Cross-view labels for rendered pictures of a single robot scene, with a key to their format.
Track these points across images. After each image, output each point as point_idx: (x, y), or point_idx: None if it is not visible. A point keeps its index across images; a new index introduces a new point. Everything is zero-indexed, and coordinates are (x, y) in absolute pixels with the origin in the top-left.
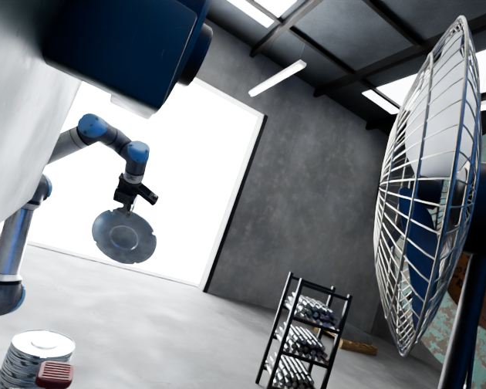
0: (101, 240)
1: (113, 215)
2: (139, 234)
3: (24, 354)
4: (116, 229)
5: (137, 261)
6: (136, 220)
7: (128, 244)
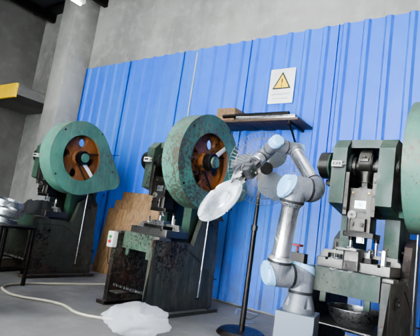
0: (225, 208)
1: (237, 187)
2: (218, 193)
3: None
4: (227, 195)
5: (201, 213)
6: (227, 185)
7: (213, 203)
